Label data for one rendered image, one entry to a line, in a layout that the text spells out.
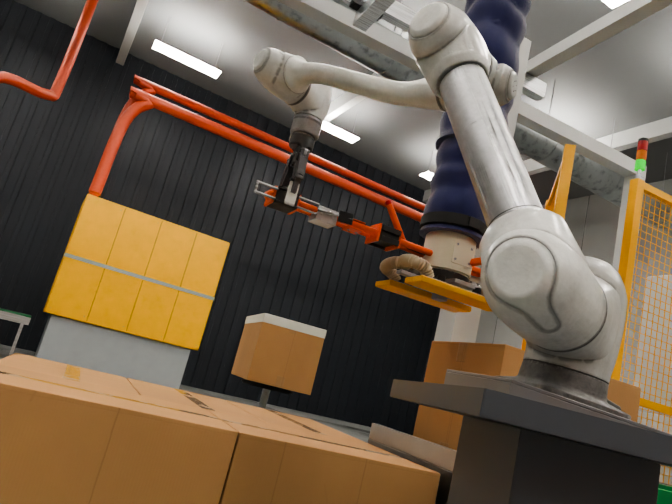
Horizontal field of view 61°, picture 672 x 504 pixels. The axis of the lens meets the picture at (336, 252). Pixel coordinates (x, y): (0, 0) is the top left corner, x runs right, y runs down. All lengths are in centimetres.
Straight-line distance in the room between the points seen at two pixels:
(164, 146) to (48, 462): 1141
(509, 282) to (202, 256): 829
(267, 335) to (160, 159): 938
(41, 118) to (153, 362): 569
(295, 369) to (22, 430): 227
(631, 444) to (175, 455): 96
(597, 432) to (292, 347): 271
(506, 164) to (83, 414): 102
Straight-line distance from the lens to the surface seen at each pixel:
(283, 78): 165
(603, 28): 417
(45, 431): 141
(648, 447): 96
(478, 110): 116
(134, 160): 1242
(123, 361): 887
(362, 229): 175
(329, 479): 156
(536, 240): 91
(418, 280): 171
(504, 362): 182
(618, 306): 113
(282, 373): 346
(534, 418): 86
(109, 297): 876
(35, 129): 1243
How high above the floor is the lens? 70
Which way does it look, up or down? 13 degrees up
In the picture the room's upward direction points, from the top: 14 degrees clockwise
